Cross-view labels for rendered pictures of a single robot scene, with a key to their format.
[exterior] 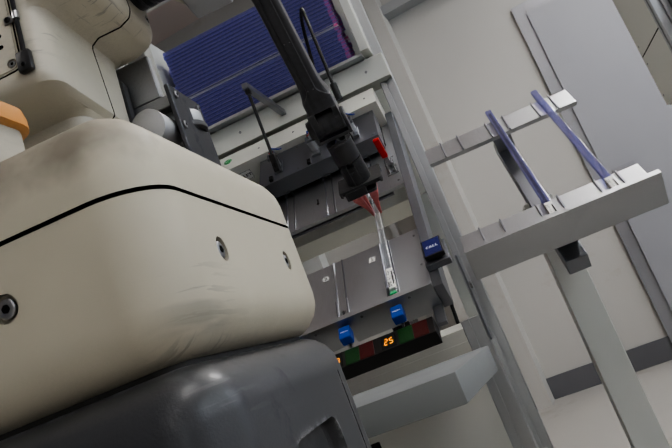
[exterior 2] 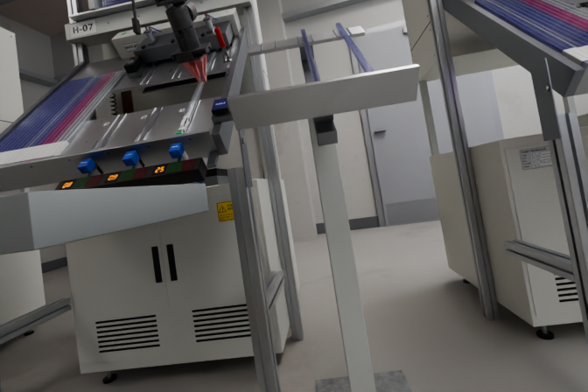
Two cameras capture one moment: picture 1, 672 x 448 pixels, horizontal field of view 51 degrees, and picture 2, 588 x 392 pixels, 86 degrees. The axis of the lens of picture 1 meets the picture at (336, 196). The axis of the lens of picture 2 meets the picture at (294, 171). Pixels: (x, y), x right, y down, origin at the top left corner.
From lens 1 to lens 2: 0.68 m
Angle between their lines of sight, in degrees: 11
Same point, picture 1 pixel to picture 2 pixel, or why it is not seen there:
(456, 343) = not seen: hidden behind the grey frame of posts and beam
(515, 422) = (249, 255)
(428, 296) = (206, 142)
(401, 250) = (205, 108)
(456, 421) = (227, 241)
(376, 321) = (162, 153)
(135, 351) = not seen: outside the picture
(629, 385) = (344, 244)
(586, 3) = (385, 40)
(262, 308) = not seen: outside the picture
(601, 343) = (332, 209)
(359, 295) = (158, 131)
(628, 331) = (360, 209)
